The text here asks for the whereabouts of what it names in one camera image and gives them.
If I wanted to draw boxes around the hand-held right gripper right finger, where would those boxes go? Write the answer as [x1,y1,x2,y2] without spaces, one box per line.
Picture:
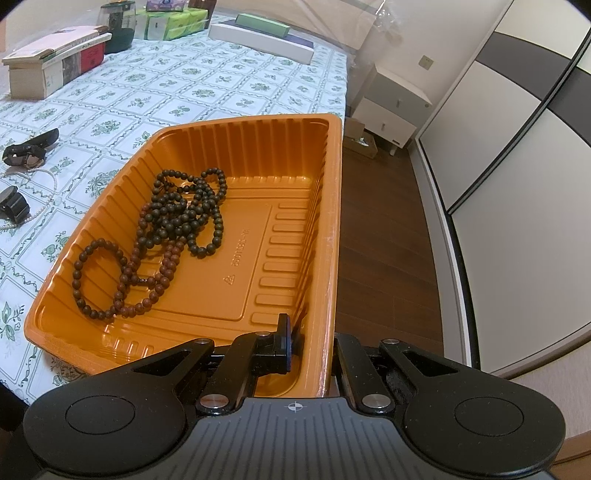
[332,335,462,410]

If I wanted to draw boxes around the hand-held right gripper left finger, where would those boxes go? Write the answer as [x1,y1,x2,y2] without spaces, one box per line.
[129,314,294,417]

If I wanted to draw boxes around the brown bead necklace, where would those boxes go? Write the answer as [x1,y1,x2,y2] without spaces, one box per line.
[71,203,186,322]

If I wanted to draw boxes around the orange plastic tray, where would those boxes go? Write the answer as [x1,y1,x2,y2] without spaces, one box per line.
[23,113,345,400]

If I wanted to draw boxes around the dark green bead necklace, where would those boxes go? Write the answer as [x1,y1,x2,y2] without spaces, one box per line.
[148,167,230,259]

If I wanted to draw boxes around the white pearl necklace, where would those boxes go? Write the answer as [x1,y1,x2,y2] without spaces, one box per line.
[0,167,59,234]

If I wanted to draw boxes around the black smartwatch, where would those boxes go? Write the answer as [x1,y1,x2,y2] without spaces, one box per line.
[0,186,29,225]

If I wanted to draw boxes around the black strap wristwatch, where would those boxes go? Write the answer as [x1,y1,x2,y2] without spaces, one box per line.
[2,128,61,168]

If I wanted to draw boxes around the small cardboard box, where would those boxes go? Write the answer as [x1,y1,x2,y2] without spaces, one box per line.
[344,117,380,158]

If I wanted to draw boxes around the white and grey wardrobe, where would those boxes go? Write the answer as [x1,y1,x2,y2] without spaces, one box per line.
[414,0,591,380]

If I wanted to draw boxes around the white nightstand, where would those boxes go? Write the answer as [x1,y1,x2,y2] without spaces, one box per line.
[352,62,435,155]

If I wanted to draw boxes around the floral tablecloth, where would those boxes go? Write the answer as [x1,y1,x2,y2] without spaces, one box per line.
[0,17,348,403]

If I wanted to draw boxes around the long white box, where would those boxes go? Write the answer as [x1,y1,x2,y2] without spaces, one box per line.
[209,24,315,65]

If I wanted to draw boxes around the dark blue flat box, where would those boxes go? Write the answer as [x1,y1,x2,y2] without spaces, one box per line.
[219,17,315,51]

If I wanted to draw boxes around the light green flat box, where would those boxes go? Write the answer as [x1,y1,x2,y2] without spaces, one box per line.
[235,13,292,38]

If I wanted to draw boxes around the plastic wrapped beige headboard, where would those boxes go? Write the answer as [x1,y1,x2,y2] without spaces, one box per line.
[217,0,389,51]

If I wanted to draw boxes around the green tissue box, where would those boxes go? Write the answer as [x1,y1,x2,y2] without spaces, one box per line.
[137,8,209,41]

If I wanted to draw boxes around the brown box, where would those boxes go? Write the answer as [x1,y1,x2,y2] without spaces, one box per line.
[188,0,218,20]

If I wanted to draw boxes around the beige printed cardboard box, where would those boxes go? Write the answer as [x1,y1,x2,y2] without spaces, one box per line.
[8,39,105,100]

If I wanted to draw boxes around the dark glass jar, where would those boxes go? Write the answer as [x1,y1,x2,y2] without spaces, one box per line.
[99,2,137,54]

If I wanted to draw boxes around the white tissue pack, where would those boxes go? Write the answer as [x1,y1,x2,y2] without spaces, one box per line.
[145,0,189,13]

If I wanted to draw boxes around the flat beige cardboard box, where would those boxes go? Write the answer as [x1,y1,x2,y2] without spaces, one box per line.
[2,25,113,64]

